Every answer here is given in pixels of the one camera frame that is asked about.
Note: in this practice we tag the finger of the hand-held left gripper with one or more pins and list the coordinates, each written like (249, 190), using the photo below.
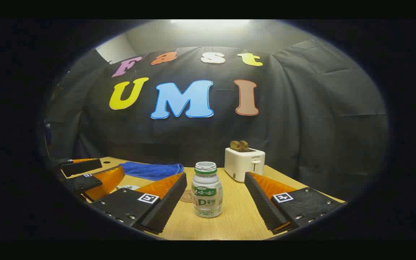
(85, 183)
(81, 168)

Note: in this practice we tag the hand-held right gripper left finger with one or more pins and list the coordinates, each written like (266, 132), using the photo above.
(168, 206)

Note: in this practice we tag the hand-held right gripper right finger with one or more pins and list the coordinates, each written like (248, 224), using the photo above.
(262, 206)

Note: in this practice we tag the round wooden coaster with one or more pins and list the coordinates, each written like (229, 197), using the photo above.
(187, 196)

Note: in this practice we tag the white plastic water bottle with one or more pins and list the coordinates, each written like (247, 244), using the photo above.
(207, 191)

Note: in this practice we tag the blue towel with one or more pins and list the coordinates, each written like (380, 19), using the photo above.
(154, 170)

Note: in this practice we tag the white toaster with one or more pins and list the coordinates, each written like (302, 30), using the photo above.
(242, 164)

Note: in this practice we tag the brown bread slice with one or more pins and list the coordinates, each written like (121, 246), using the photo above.
(234, 146)
(245, 146)

